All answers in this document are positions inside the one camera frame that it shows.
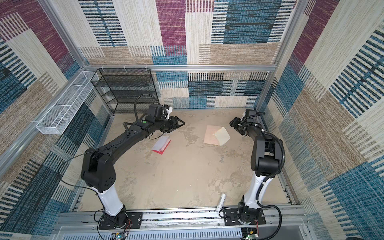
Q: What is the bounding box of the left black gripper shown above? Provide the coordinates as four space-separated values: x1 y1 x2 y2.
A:
154 116 185 134

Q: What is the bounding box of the pink red letter card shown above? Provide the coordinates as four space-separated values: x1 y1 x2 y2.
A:
151 137 171 155

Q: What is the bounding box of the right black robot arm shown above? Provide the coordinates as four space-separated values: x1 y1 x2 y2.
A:
230 110 284 225

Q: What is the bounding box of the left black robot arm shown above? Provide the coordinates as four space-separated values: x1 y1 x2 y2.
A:
81 104 185 229

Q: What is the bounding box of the pale pink open envelope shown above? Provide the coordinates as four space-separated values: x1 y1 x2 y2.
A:
204 125 231 146

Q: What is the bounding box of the white glue stick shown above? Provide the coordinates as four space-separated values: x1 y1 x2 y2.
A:
216 193 226 213

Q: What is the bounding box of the black wire mesh shelf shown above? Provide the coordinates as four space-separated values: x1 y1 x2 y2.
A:
91 68 159 114

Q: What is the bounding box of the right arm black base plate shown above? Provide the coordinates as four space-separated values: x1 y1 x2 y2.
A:
220 208 266 226

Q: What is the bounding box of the aluminium mounting rail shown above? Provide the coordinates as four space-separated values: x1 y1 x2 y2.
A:
50 205 316 240

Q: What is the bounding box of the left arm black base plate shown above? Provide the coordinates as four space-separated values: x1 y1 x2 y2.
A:
98 212 143 231

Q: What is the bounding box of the white wire mesh basket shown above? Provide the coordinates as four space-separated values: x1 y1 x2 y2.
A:
36 71 95 135

